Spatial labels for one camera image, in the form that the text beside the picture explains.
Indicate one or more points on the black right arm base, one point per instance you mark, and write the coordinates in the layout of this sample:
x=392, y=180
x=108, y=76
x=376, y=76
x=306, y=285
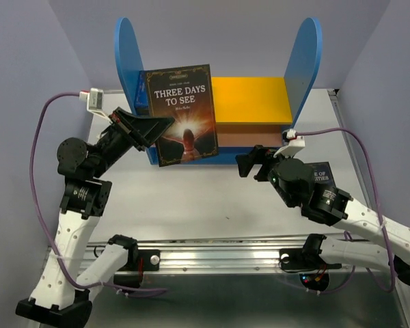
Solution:
x=312, y=272

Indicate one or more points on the Tale of Two Cities book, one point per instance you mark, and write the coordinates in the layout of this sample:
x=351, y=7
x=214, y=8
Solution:
x=323, y=173

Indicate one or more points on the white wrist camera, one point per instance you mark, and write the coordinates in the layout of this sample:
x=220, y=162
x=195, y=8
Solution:
x=294, y=144
x=93, y=99

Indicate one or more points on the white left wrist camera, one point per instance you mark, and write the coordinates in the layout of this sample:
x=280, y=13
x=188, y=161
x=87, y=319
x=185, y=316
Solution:
x=93, y=99

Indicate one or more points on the aluminium mounting rail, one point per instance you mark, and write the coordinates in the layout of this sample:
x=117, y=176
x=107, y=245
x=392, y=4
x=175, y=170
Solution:
x=243, y=256

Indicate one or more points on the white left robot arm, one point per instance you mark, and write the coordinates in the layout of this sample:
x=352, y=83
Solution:
x=64, y=296

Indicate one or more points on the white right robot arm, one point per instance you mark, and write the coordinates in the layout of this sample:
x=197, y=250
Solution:
x=388, y=242

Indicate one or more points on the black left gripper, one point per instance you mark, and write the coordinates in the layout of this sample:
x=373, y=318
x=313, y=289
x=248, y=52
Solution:
x=149, y=129

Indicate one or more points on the blue yellow wooden bookshelf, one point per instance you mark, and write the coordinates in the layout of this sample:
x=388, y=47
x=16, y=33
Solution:
x=249, y=110

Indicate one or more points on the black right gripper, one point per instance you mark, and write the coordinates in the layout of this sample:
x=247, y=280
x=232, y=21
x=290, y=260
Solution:
x=246, y=161

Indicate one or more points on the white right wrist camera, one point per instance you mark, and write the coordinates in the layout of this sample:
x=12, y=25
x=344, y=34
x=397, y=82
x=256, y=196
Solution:
x=294, y=144

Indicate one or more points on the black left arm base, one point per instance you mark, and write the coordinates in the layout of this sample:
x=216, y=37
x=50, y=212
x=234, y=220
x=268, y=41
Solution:
x=132, y=274

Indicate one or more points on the Animal Farm book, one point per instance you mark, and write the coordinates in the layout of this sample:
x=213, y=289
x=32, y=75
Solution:
x=141, y=97

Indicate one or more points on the Three Days to See book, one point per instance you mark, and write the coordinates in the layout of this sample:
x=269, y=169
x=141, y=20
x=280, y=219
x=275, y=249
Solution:
x=184, y=94

